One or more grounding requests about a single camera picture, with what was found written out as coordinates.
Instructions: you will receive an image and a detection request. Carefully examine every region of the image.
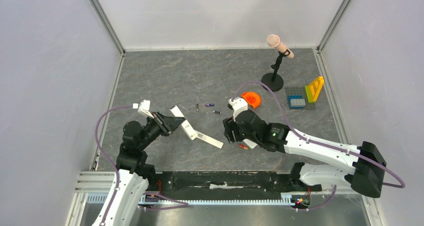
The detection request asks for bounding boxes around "blue lego brick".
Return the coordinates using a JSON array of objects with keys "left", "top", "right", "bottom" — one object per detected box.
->
[{"left": 288, "top": 95, "right": 306, "bottom": 109}]

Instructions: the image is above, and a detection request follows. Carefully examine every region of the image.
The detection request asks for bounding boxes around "yellow lego piece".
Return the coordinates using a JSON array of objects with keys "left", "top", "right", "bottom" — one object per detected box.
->
[{"left": 308, "top": 76, "right": 325, "bottom": 103}]

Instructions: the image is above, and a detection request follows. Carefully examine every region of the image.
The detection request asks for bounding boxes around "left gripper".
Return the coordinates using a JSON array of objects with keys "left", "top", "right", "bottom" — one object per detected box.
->
[{"left": 138, "top": 110, "right": 185, "bottom": 150}]

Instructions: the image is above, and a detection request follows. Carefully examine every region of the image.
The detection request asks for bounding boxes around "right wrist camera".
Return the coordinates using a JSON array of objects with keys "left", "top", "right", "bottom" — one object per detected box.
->
[{"left": 228, "top": 97, "right": 249, "bottom": 121}]

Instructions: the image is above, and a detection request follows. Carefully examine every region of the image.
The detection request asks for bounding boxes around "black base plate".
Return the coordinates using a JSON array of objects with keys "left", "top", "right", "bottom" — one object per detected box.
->
[{"left": 131, "top": 162, "right": 322, "bottom": 201}]

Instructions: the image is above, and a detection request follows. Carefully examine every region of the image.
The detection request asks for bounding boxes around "grey lego baseplate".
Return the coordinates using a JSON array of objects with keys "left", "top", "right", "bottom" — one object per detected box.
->
[{"left": 285, "top": 87, "right": 316, "bottom": 110}]

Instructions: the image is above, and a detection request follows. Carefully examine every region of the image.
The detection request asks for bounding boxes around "white cable duct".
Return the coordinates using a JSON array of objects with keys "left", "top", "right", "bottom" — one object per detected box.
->
[{"left": 86, "top": 193, "right": 295, "bottom": 207}]

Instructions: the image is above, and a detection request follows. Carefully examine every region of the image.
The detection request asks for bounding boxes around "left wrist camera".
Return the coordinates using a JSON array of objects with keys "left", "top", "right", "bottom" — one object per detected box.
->
[{"left": 132, "top": 99, "right": 154, "bottom": 118}]

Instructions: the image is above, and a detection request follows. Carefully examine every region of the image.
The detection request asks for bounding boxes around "white remote control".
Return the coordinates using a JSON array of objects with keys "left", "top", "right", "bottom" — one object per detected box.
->
[
  {"left": 170, "top": 105, "right": 198, "bottom": 141},
  {"left": 243, "top": 139, "right": 258, "bottom": 149}
]

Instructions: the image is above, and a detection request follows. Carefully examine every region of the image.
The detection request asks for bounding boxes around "black microphone stand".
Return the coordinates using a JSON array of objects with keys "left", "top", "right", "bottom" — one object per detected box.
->
[{"left": 261, "top": 52, "right": 286, "bottom": 92}]

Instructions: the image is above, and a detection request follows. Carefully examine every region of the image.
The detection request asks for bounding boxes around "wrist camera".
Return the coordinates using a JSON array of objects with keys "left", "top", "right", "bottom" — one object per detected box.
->
[
  {"left": 132, "top": 99, "right": 154, "bottom": 118},
  {"left": 228, "top": 97, "right": 249, "bottom": 121}
]

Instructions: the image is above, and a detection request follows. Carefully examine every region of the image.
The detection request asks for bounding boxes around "purple cable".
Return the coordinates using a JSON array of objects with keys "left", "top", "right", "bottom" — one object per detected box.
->
[
  {"left": 95, "top": 105, "right": 140, "bottom": 226},
  {"left": 231, "top": 81, "right": 406, "bottom": 189}
]

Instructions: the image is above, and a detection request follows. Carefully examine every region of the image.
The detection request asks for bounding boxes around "orange AAA battery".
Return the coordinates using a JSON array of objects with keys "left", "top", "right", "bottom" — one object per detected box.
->
[{"left": 238, "top": 144, "right": 249, "bottom": 150}]

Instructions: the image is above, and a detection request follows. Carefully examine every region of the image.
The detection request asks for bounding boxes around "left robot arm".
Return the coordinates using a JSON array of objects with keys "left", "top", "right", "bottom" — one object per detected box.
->
[{"left": 93, "top": 112, "right": 186, "bottom": 226}]

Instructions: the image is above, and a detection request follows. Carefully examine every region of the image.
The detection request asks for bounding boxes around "green lego brick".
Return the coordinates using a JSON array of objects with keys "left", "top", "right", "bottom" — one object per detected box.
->
[{"left": 305, "top": 85, "right": 316, "bottom": 103}]

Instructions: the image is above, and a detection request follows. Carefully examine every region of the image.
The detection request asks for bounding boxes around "orange plastic basket piece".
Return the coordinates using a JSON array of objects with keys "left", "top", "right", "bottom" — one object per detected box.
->
[{"left": 241, "top": 91, "right": 262, "bottom": 109}]

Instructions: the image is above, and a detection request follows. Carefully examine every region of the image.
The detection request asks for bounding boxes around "pink microphone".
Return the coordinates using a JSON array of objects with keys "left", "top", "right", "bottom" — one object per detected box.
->
[{"left": 266, "top": 34, "right": 295, "bottom": 59}]

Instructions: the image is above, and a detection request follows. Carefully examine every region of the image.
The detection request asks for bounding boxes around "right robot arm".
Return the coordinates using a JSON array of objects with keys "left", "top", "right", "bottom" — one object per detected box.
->
[{"left": 223, "top": 109, "right": 387, "bottom": 198}]

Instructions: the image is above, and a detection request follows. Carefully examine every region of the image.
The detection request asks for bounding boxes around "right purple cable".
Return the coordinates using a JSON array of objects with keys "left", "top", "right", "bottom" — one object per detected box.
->
[{"left": 231, "top": 81, "right": 406, "bottom": 189}]

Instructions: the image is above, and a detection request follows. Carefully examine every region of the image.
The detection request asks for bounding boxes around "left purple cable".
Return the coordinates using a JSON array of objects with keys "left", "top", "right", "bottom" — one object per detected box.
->
[{"left": 95, "top": 105, "right": 140, "bottom": 226}]

